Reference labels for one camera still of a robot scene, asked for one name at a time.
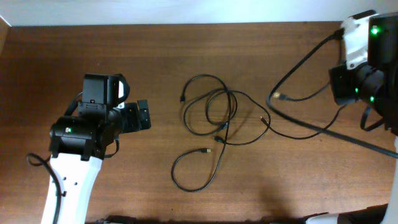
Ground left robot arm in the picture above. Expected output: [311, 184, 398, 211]
[41, 74, 151, 223]

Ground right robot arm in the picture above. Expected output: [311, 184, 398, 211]
[329, 10, 397, 134]

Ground black USB cable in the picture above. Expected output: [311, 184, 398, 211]
[179, 74, 239, 137]
[259, 82, 348, 140]
[170, 89, 271, 193]

